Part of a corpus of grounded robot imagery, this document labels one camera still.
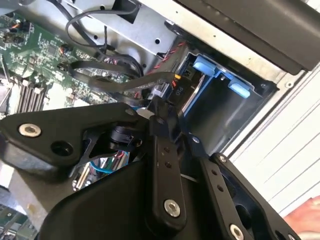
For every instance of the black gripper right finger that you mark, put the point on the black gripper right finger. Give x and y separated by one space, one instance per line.
217 180

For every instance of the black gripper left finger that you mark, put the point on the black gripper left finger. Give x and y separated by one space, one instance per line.
50 125

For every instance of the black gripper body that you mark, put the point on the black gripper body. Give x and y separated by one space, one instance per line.
100 212

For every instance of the hard disk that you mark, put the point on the hard disk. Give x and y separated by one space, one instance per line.
203 65

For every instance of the bare person hand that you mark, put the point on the bare person hand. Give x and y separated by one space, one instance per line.
307 217

